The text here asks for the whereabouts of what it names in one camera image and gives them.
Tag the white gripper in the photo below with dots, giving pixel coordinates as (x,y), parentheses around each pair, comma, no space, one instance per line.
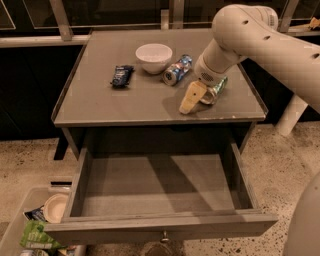
(207,74)

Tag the green soda can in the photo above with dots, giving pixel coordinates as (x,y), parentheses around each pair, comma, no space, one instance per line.
(213,92)

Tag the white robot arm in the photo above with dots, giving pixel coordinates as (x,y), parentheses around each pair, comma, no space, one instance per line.
(240,32)

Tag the blue soda can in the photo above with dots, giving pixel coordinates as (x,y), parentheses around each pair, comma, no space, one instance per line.
(175,72)

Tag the grey cabinet with top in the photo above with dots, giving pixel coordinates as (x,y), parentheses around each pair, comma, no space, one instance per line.
(89,100)

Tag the open grey top drawer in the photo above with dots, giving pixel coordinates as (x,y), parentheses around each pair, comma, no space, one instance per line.
(119,198)

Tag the metal drawer knob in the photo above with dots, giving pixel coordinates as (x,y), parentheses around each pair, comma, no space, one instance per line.
(165,237)

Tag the white ceramic bowl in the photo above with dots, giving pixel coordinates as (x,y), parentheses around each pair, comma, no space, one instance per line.
(154,57)

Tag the dark blue snack bag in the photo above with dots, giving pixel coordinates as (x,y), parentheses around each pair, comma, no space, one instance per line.
(121,77)

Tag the white bowl in bin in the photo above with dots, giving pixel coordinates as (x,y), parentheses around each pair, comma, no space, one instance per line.
(54,208)

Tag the clear plastic storage bin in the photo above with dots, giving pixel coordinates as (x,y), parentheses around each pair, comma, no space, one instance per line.
(36,197)

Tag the dark snack bag in bin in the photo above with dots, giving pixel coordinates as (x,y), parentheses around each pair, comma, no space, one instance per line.
(35,214)

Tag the green chip bag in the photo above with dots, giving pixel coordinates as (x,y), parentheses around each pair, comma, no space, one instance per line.
(34,237)

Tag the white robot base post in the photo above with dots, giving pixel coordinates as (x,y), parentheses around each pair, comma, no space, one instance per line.
(291,115)

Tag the metal railing frame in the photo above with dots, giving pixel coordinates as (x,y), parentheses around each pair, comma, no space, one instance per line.
(66,18)

